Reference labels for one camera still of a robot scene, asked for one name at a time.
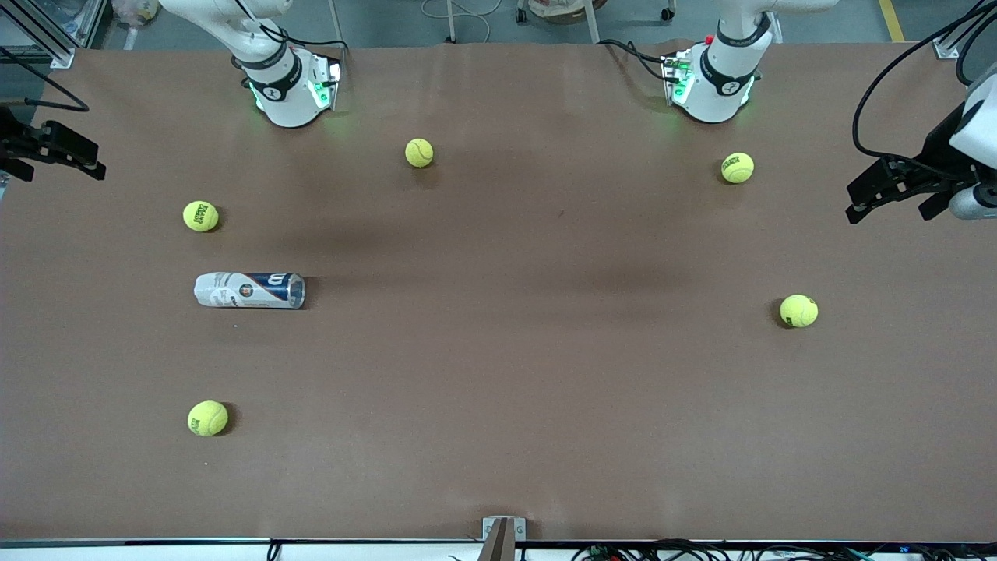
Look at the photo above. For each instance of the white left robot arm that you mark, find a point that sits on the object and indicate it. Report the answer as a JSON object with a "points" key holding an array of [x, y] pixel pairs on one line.
{"points": [[713, 78]]}

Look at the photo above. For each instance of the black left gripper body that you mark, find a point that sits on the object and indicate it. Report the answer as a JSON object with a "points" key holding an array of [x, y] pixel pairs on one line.
{"points": [[938, 153]]}

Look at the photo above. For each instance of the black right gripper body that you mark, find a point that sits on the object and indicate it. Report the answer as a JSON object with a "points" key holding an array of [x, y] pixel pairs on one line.
{"points": [[15, 143]]}

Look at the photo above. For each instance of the wheeled chair base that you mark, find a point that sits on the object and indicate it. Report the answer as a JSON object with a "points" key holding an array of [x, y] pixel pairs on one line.
{"points": [[561, 9]]}

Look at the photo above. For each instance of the white blue tennis ball can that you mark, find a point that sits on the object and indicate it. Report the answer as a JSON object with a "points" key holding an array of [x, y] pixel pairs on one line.
{"points": [[249, 291]]}

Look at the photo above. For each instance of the brown table mat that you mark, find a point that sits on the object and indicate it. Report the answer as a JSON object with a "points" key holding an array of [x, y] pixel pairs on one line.
{"points": [[467, 389]]}

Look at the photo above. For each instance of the clear plastic bag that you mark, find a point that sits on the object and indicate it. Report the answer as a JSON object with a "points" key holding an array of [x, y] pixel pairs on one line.
{"points": [[136, 12]]}

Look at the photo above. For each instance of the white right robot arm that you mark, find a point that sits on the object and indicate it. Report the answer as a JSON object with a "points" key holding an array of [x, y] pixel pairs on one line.
{"points": [[284, 86]]}

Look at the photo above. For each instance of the yellow tennis ball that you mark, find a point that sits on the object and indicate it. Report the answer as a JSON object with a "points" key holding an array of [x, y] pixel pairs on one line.
{"points": [[737, 167], [207, 418], [200, 216], [798, 311], [419, 153]]}

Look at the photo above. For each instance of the aluminium frame profile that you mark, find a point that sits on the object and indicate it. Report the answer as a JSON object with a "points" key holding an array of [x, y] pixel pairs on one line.
{"points": [[47, 39], [946, 47]]}

